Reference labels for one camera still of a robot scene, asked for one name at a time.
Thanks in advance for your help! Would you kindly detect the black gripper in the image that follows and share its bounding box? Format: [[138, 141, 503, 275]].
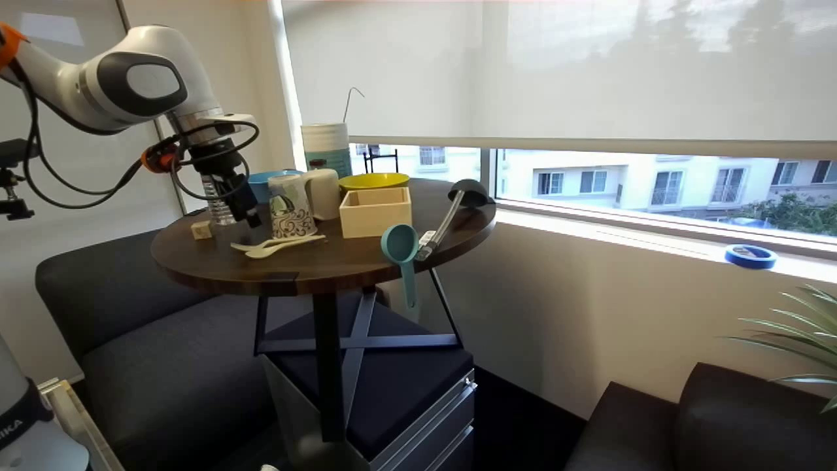
[[186, 135, 266, 232]]

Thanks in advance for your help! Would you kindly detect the clear plastic water bottle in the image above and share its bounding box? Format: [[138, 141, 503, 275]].
[[202, 171, 243, 228]]

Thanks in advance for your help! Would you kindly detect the white plastic spoon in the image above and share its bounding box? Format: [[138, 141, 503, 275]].
[[227, 230, 326, 256]]

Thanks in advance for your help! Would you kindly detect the patterned paper cup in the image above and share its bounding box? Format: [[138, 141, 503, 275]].
[[266, 173, 320, 240]]

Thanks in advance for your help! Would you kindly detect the white plastic fork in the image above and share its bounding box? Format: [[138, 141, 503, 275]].
[[245, 240, 304, 261]]

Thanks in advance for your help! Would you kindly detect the onion salt spice jar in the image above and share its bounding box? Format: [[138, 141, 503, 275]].
[[304, 156, 342, 223]]

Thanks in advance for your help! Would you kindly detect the round dark wooden table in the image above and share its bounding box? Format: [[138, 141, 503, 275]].
[[147, 176, 503, 468]]

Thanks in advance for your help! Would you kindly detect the beige wooden box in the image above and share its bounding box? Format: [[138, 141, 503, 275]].
[[337, 186, 413, 240]]

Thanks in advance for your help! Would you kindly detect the yellow bowl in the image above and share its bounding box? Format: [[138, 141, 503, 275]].
[[337, 171, 413, 193]]

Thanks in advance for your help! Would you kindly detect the bent metal rod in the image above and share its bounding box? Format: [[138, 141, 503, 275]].
[[337, 84, 369, 125]]

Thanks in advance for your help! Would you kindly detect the teal ball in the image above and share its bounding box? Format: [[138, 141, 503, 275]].
[[380, 223, 423, 315]]

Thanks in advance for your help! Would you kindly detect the dark grey sofa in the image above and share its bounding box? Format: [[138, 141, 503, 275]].
[[35, 228, 294, 471]]

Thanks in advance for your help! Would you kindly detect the grey metal cabinet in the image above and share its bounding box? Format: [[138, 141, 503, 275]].
[[369, 366, 481, 471]]

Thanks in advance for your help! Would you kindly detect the white roller blind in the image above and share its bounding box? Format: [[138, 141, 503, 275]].
[[283, 0, 837, 163]]

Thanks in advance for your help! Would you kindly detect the black leather armchair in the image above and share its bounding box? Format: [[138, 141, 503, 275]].
[[562, 360, 837, 471]]

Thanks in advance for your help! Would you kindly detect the green potted plant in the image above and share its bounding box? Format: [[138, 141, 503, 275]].
[[736, 283, 837, 415]]

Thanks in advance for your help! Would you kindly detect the black camera stand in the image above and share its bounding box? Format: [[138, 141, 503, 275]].
[[0, 135, 44, 223]]

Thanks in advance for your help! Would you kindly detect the cream frame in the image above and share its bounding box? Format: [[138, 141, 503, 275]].
[[36, 373, 125, 471]]

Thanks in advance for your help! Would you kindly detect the glass window white frame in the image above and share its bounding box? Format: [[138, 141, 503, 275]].
[[349, 141, 837, 261]]

